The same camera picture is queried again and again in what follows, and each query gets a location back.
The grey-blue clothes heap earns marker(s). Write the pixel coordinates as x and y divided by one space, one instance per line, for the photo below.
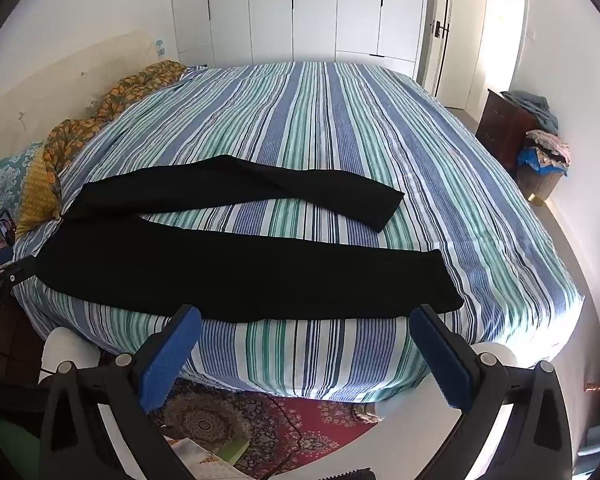
532 107

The orange floral blanket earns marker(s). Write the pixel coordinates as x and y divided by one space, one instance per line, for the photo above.
75 135

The beige headboard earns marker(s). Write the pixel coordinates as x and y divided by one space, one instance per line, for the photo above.
40 85

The dark wooden dresser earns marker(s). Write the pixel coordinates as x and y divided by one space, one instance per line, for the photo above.
502 130

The white wardrobe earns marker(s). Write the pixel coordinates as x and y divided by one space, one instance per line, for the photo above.
305 5

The dark phone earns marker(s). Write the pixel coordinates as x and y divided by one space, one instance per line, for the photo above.
5 222

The black pants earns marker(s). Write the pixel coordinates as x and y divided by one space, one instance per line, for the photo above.
240 280

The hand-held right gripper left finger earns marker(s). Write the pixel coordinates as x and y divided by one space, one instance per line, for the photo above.
172 357

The red patterned rug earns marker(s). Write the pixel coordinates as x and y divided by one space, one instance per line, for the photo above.
260 420

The pile of mixed clothes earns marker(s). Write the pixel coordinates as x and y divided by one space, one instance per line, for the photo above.
547 150

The teal patterned pillow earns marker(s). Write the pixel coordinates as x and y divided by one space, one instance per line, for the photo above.
5 172

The wall socket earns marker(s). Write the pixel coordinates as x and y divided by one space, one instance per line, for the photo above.
160 46

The laundry basket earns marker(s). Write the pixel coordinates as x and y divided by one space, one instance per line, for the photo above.
540 182

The green book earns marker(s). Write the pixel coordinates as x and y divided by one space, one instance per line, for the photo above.
235 451

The white door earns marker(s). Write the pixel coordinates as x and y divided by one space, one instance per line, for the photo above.
437 20

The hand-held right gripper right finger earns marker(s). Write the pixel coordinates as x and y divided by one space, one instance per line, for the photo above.
442 360

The bed with striped sheet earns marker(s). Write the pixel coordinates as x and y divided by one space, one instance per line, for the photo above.
340 125

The white paper sheets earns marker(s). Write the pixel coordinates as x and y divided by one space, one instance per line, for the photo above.
197 457

